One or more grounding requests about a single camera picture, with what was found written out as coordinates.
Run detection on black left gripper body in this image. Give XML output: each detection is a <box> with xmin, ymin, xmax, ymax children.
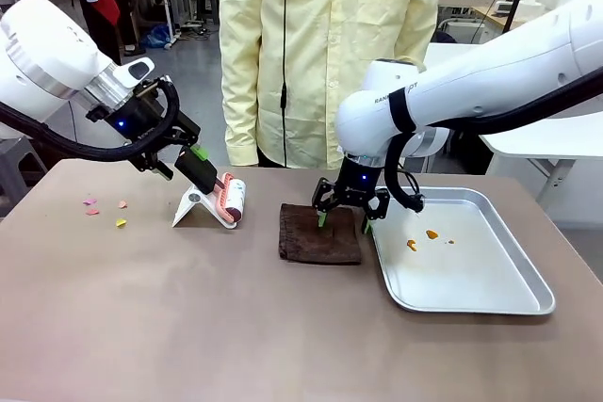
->
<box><xmin>86</xmin><ymin>77</ymin><xmax>190</xmax><ymax>159</ymax></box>

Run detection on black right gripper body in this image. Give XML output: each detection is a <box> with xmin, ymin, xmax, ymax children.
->
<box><xmin>331</xmin><ymin>153</ymin><xmax>385</xmax><ymax>209</ymax></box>

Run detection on lint roller with pink frame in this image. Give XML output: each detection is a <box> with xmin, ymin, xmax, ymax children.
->
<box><xmin>173</xmin><ymin>148</ymin><xmax>250</xmax><ymax>225</ymax></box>

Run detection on brown terry cloth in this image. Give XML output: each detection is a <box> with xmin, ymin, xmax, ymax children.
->
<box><xmin>277</xmin><ymin>202</ymin><xmax>363</xmax><ymax>266</ymax></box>

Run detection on person's right forearm yellow sleeve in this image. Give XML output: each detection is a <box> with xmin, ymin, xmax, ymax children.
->
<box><xmin>220</xmin><ymin>57</ymin><xmax>261</xmax><ymax>169</ymax></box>

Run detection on white lint roller stand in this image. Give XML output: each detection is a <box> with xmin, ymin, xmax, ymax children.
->
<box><xmin>171</xmin><ymin>184</ymin><xmax>242</xmax><ymax>232</ymax></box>

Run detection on blue plastic bag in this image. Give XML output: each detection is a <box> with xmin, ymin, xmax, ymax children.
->
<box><xmin>139</xmin><ymin>24</ymin><xmax>173</xmax><ymax>51</ymax></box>

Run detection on silver metal tray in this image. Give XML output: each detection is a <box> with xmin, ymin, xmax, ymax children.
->
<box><xmin>369</xmin><ymin>186</ymin><xmax>557</xmax><ymax>316</ymax></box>

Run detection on grey metal stool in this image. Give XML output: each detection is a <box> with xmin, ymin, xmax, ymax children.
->
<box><xmin>0</xmin><ymin>135</ymin><xmax>49</xmax><ymax>208</ymax></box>

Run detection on person in yellow coat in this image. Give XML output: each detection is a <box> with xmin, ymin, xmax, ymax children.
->
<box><xmin>219</xmin><ymin>0</ymin><xmax>447</xmax><ymax>170</ymax></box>

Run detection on white side table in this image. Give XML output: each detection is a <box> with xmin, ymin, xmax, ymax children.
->
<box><xmin>422</xmin><ymin>41</ymin><xmax>603</xmax><ymax>208</ymax></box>

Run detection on wooden background table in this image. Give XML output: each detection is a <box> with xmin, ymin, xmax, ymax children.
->
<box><xmin>469</xmin><ymin>2</ymin><xmax>531</xmax><ymax>32</ymax></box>

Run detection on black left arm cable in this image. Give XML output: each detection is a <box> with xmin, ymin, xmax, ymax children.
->
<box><xmin>0</xmin><ymin>75</ymin><xmax>182</xmax><ymax>163</ymax></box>

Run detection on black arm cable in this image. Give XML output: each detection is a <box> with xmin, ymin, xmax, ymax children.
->
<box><xmin>0</xmin><ymin>75</ymin><xmax>182</xmax><ymax>163</ymax></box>
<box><xmin>383</xmin><ymin>62</ymin><xmax>603</xmax><ymax>211</ymax></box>

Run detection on black cord on coat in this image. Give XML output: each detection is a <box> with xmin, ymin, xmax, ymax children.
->
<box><xmin>280</xmin><ymin>0</ymin><xmax>290</xmax><ymax>112</ymax></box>

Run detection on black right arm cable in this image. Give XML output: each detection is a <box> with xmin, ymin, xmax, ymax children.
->
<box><xmin>383</xmin><ymin>62</ymin><xmax>603</xmax><ymax>211</ymax></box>

